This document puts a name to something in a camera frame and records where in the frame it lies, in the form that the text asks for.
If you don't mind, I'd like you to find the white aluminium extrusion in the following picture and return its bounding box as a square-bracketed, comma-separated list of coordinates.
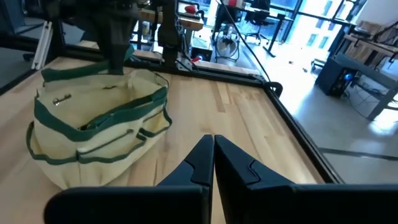
[30, 21, 53, 71]

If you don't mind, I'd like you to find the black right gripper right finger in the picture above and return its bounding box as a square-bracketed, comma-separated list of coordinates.
[214, 134, 398, 224]

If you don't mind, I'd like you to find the black computer tower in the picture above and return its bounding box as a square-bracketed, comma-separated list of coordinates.
[314, 57, 358, 98]

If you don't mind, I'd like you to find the grey desk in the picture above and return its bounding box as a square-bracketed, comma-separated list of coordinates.
[334, 30, 398, 122]

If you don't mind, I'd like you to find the small black box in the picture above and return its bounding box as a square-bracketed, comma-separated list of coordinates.
[190, 45, 214, 62]

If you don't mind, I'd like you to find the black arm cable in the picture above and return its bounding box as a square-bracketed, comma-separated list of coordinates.
[217, 0, 272, 84]

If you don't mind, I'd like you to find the cream green-trimmed gardening bag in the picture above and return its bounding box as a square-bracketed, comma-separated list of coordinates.
[25, 45, 174, 190]

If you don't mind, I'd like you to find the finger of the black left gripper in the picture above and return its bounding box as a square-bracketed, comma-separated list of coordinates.
[90, 20, 118, 75]
[115, 19, 139, 75]

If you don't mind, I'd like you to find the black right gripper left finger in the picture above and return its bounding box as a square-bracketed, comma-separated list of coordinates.
[43, 134, 215, 224]

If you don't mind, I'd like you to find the black office chair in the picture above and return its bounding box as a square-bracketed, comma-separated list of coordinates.
[244, 0, 273, 44]

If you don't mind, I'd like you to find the floor fan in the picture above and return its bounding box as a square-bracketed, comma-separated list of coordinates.
[213, 27, 241, 62]

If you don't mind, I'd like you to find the black metal table frame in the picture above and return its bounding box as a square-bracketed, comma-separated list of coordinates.
[0, 18, 346, 184]

